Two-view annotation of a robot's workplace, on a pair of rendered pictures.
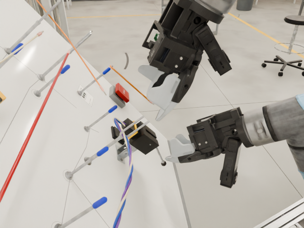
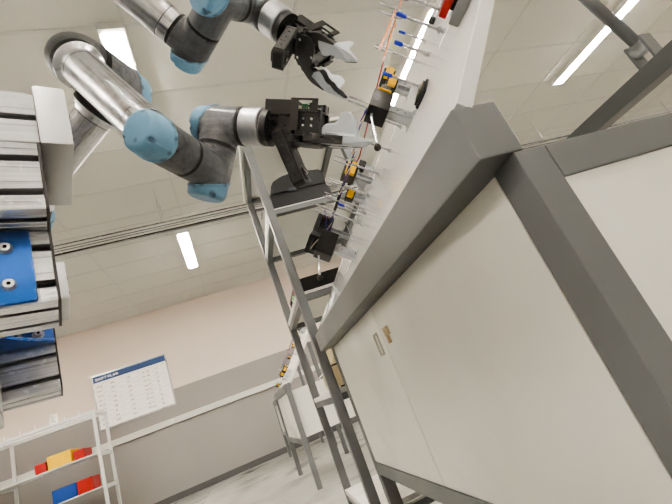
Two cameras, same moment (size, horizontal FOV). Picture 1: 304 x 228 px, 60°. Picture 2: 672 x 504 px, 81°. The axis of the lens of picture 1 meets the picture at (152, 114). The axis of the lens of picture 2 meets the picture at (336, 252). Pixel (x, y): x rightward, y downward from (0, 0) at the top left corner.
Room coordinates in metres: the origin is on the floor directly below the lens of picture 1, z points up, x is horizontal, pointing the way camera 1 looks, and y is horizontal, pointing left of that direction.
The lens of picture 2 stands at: (1.08, -0.30, 0.65)
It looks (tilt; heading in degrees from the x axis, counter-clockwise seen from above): 18 degrees up; 169
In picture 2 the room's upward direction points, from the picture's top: 22 degrees counter-clockwise
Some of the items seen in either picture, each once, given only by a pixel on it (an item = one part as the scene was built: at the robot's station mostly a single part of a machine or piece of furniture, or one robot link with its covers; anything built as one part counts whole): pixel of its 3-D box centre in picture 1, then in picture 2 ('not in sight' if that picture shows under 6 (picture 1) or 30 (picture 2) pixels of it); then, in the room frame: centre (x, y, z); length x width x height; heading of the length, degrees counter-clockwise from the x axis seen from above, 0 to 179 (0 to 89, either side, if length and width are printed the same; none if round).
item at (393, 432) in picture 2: not in sight; (375, 396); (-0.09, -0.11, 0.60); 0.55 x 0.02 x 0.39; 6
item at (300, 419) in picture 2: not in sight; (312, 381); (-3.22, -0.17, 0.83); 1.18 x 0.72 x 1.65; 9
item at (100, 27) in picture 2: not in sight; (134, 99); (-1.50, -0.82, 3.26); 1.27 x 0.17 x 0.07; 8
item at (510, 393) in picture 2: not in sight; (464, 377); (0.45, -0.05, 0.60); 0.55 x 0.03 x 0.39; 6
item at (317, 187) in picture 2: not in sight; (295, 200); (-0.66, -0.04, 1.56); 0.30 x 0.23 x 0.19; 98
